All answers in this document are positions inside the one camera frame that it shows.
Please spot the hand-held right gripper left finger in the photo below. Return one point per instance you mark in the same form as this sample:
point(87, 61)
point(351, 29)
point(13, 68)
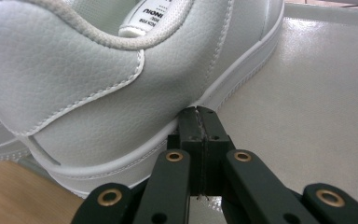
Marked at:
point(188, 130)

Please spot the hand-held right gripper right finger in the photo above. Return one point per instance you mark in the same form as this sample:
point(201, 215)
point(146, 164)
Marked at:
point(213, 130)

